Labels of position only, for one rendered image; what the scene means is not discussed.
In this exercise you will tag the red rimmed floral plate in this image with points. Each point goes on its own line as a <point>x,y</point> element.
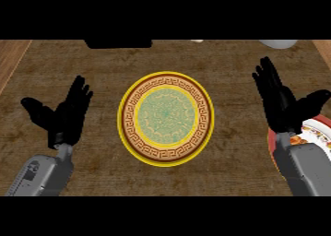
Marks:
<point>324,138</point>

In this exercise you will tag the yellow rimmed patterned plate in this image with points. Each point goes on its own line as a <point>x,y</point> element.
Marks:
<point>166,119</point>

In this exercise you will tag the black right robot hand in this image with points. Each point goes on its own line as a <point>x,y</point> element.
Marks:
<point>281,107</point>

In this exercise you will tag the small white object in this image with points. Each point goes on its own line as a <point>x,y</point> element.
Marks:
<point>197,40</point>

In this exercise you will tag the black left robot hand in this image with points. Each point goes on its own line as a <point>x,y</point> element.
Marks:
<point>67,118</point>

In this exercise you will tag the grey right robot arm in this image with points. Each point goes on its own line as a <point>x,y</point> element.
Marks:
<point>306,169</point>

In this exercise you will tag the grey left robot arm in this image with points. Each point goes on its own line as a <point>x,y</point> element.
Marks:
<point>43,175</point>

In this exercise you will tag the black appliance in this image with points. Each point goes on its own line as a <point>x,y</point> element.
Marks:
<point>118,44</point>

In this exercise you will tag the grey bowl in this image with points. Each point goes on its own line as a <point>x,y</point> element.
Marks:
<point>276,43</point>

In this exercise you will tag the brown placemat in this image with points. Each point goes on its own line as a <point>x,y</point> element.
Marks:
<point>167,123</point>

